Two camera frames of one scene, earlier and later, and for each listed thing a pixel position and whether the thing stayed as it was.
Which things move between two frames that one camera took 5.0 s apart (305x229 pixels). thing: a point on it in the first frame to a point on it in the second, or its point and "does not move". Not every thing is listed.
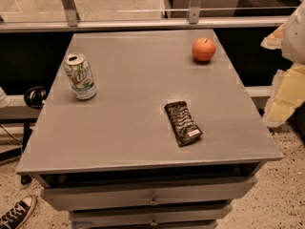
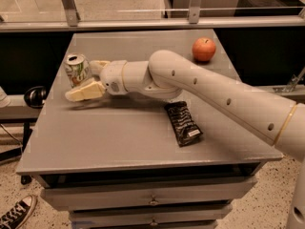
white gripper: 295,38 to 112,76
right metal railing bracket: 194,0 does not move
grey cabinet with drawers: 113,160 does not move
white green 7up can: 81,76 does not move
